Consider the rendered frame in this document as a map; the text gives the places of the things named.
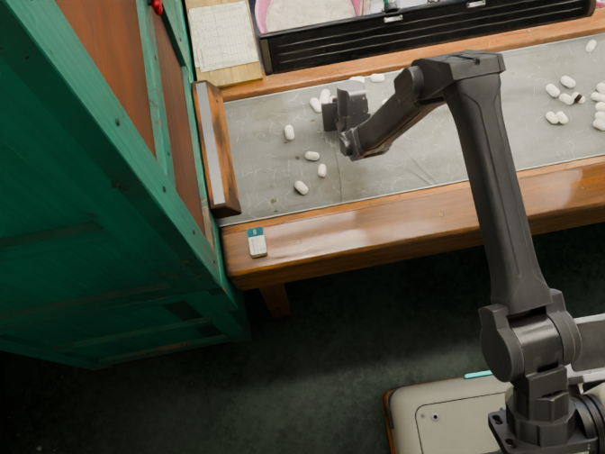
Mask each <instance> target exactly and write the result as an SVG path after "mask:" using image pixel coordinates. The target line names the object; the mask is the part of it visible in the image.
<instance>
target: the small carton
mask: <svg viewBox="0 0 605 454"><path fill-rule="evenodd" d="M247 235H248V244H249V249H250V255H251V258H255V257H260V256H265V255H267V249H266V240H265V234H264V229H263V226H260V227H256V228H250V229H247Z"/></svg>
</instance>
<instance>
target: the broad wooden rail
mask: <svg viewBox="0 0 605 454"><path fill-rule="evenodd" d="M516 173H517V177H518V181H519V188H520V192H521V195H522V200H523V204H524V207H525V211H526V216H527V219H528V226H529V230H530V234H531V236H532V235H537V234H541V233H547V232H555V231H560V230H565V229H570V228H574V227H579V226H584V225H589V224H594V223H598V222H605V155H603V156H598V157H593V158H588V159H579V160H575V161H570V162H565V163H560V164H555V165H550V166H545V167H541V168H532V169H527V170H522V171H517V172H516ZM260 226H263V229H264V234H265V240H266V249H267V255H265V256H260V257H255V258H251V255H250V249H249V244H248V235H247V229H250V228H256V227H260ZM220 240H221V251H222V257H223V263H224V268H225V274H226V276H227V277H228V279H229V280H230V282H231V283H232V284H233V286H234V287H235V289H236V290H237V291H238V292H240V291H245V290H250V289H255V288H260V287H264V286H273V285H278V284H283V283H287V282H293V281H297V280H302V279H306V278H312V277H320V276H325V275H330V274H335V273H339V272H344V271H349V270H354V269H359V268H367V267H372V266H377V265H382V264H386V263H391V262H396V261H400V260H403V259H414V258H419V257H424V256H428V255H433V254H439V253H443V252H448V251H452V250H461V249H466V248H471V247H475V246H481V245H484V244H483V237H482V234H481V229H480V225H479V222H478V218H477V213H476V210H475V206H474V199H473V195H472V191H471V187H470V183H469V181H465V182H459V183H454V184H450V185H445V186H436V187H432V188H426V189H421V190H417V191H411V192H407V193H402V194H397V195H388V196H383V197H378V198H374V199H369V200H364V201H359V202H354V203H349V204H341V205H335V206H331V207H326V208H321V209H316V210H311V211H306V212H301V213H293V214H288V215H283V216H278V217H273V218H268V219H264V220H258V221H254V222H244V223H240V224H235V225H231V226H225V227H222V228H221V229H220Z"/></svg>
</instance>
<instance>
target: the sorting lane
mask: <svg viewBox="0 0 605 454"><path fill-rule="evenodd" d="M591 40H595V41H596V46H595V48H594V49H593V51H591V52H589V51H587V50H586V46H587V45H588V43H589V41H591ZM496 53H501V54H502V56H503V59H504V63H505V67H506V70H505V71H504V72H502V73H500V77H501V108H502V113H503V119H504V122H505V127H506V131H507V134H508V138H509V143H510V149H511V154H512V157H513V161H514V165H515V169H516V172H517V171H522V170H527V169H532V168H541V167H545V166H550V165H555V164H560V163H565V162H570V161H575V160H579V159H588V158H593V157H598V156H603V155H605V131H601V130H599V129H597V128H595V127H593V122H594V121H595V120H596V119H595V114H596V113H597V112H598V111H597V110H596V108H595V106H596V104H597V103H600V102H598V101H596V100H593V99H591V94H592V93H595V92H596V93H599V92H598V91H597V89H596V86H597V85H598V84H599V83H604V84H605V32H604V33H599V34H594V35H589V36H584V37H580V38H574V39H570V40H564V41H555V42H550V43H545V44H540V45H535V46H530V47H525V48H520V49H515V50H506V51H501V52H496ZM399 74H400V70H398V71H393V72H388V73H383V75H384V81H383V82H373V81H372V80H371V76H368V77H363V78H364V79H365V91H366V98H367V100H368V105H369V107H368V112H369V113H370V114H371V116H372V115H373V114H374V113H375V112H376V111H377V110H378V109H379V108H380V107H381V106H382V105H383V100H384V99H388V98H389V97H390V96H391V95H392V94H393V93H394V92H395V90H394V85H393V80H394V79H395V78H396V77H397V76H398V75H399ZM564 76H568V77H570V78H571V79H573V80H574V81H575V86H574V87H572V88H569V87H567V86H565V85H563V84H562V83H561V78H562V77H564ZM339 82H341V81H339ZM339 82H334V83H328V84H324V85H318V86H309V87H305V88H299V89H295V90H289V91H284V92H280V93H274V94H270V95H261V96H255V97H250V98H245V99H240V100H235V101H230V102H226V103H223V105H224V111H225V116H226V122H227V127H228V133H229V139H230V150H231V157H232V162H233V167H234V173H235V178H236V183H237V189H238V193H239V202H240V207H241V212H242V214H240V215H235V216H231V217H225V218H221V219H218V223H219V227H220V228H222V227H225V226H231V225H235V224H240V223H244V222H254V221H258V220H264V219H268V218H273V217H278V216H283V215H288V214H293V213H301V212H306V211H311V210H316V209H321V208H326V207H331V206H335V205H341V204H349V203H354V202H359V201H364V200H369V199H374V198H378V197H383V196H388V195H397V194H402V193H407V192H411V191H417V190H421V189H426V188H432V187H436V186H445V185H450V184H454V183H459V182H465V181H469V179H468V175H467V171H466V167H465V161H464V156H463V152H462V149H461V145H460V140H459V137H458V133H457V131H456V125H455V122H454V119H453V116H452V114H451V113H450V110H449V108H448V106H447V104H443V105H441V106H439V107H438V108H436V109H435V110H433V111H432V112H431V113H429V114H428V115H427V116H425V117H424V118H423V119H421V120H420V121H419V122H418V123H416V124H415V125H414V126H412V127H411V128H410V129H409V130H408V131H406V132H405V133H404V134H403V135H402V136H400V137H399V138H398V139H397V140H395V141H394V142H393V145H392V147H390V148H389V149H390V150H389V151H387V152H386V153H385V154H384V155H380V156H376V157H372V158H367V159H360V160H355V161H351V160H350V159H349V157H348V156H346V157H345V156H344V155H343V154H342V153H341V152H340V142H339V132H338V131H332V132H325V131H324V128H323V119H322V112H320V113H316V112H315V111H314V109H313V108H312V106H311V104H310V101H311V99H312V98H317V99H318V100H319V101H320V97H321V91H322V90H323V89H328V90H329V91H330V97H331V96H333V95H334V96H337V84H338V83H339ZM549 84H552V85H554V86H555V87H557V88H558V89H559V91H560V94H559V96H557V97H553V96H551V95H550V94H549V93H548V92H547V91H546V86H547V85H549ZM575 92H577V93H580V94H581V95H583V96H584V97H585V102H584V103H583V104H579V103H577V102H575V101H573V103H572V104H566V103H564V102H562V101H560V99H559V97H560V95H561V94H567V95H569V96H572V94H573V93H575ZM548 112H553V113H554V114H555V115H556V114H557V113H558V112H563V113H564V115H565V116H566V117H567V118H568V122H567V123H566V124H562V123H560V122H559V120H558V123H556V124H552V123H551V122H550V121H549V120H548V119H547V118H546V114H547V113H548ZM286 125H291V126H293V133H294V138H293V139H292V140H290V141H289V140H287V139H286V137H285V132H284V128H285V126H286ZM308 151H311V152H317V153H318V154H319V155H320V157H319V158H318V159H317V160H311V159H307V158H305V153H306V152H308ZM320 164H324V165H325V166H326V176H325V177H320V176H319V165H320ZM296 181H302V182H303V183H304V184H305V185H306V186H307V187H308V192H307V193H306V194H304V195H303V194H301V193H300V192H299V191H298V190H297V189H296V188H295V187H294V183H295V182H296Z"/></svg>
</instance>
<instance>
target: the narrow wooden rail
mask: <svg viewBox="0 0 605 454"><path fill-rule="evenodd" d="M604 32H605V7H603V8H599V9H595V12H594V14H593V15H592V16H591V17H586V18H585V17H584V18H582V19H578V20H572V21H568V22H562V23H553V24H549V25H543V26H538V27H533V28H528V29H524V30H518V31H514V32H505V33H499V34H494V35H489V36H484V37H479V38H474V39H469V40H464V41H455V42H450V43H445V44H439V45H435V46H429V47H425V48H419V49H415V50H406V51H401V52H395V53H391V54H385V55H381V56H375V57H371V58H365V59H356V60H351V61H346V62H341V63H336V64H331V65H326V66H321V67H316V68H307V69H302V70H296V71H292V72H286V73H282V74H277V75H274V74H273V75H270V76H266V74H265V70H264V69H263V70H261V71H262V76H263V80H260V81H255V82H250V83H245V84H240V85H235V86H226V87H221V88H220V90H221V94H222V101H223V103H226V102H230V101H235V100H240V99H245V98H250V97H255V96H261V95H270V94H274V93H280V92H284V91H289V90H295V89H299V88H305V87H309V86H318V85H324V84H328V83H334V82H339V81H344V80H349V79H350V78H352V77H368V76H372V75H373V74H383V73H388V72H393V71H398V70H401V69H402V68H408V67H410V66H411V63H412V62H413V61H414V60H415V59H419V58H423V57H431V56H437V55H442V54H447V53H452V52H457V51H462V50H481V51H488V52H495V53H496V52H501V51H506V50H515V49H520V48H525V47H530V46H535V45H540V44H545V43H550V42H555V41H564V40H570V39H574V38H580V37H584V36H589V35H594V34H599V33H604Z"/></svg>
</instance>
